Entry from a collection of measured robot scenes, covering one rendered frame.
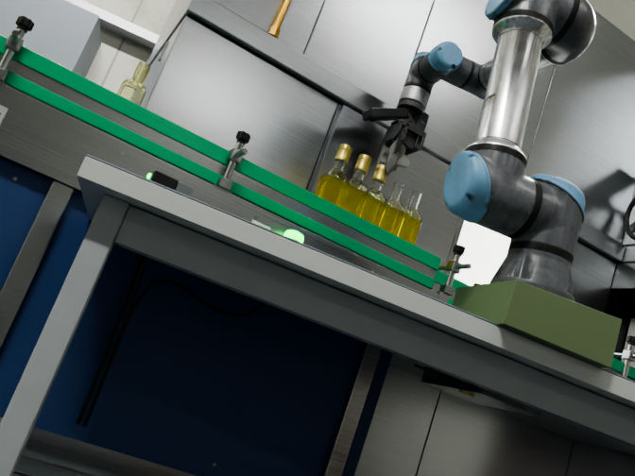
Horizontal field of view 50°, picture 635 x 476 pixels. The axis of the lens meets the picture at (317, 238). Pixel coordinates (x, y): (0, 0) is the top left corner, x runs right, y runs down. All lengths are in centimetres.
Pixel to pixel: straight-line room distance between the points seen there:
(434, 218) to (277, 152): 50
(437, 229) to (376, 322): 91
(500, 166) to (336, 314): 40
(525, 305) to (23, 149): 92
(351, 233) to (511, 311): 52
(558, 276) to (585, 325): 10
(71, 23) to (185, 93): 267
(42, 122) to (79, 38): 300
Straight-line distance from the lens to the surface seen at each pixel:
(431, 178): 200
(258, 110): 181
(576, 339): 121
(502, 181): 123
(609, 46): 268
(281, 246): 103
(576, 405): 129
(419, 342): 114
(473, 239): 207
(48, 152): 135
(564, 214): 130
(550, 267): 126
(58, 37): 435
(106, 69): 468
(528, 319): 116
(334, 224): 152
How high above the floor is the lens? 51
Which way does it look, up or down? 14 degrees up
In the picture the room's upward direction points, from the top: 20 degrees clockwise
